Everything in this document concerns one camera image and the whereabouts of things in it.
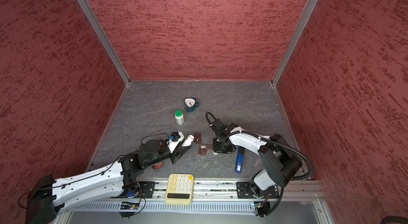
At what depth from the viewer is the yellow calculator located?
72 cm

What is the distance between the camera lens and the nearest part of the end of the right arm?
0.64m

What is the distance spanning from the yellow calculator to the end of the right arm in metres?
0.20
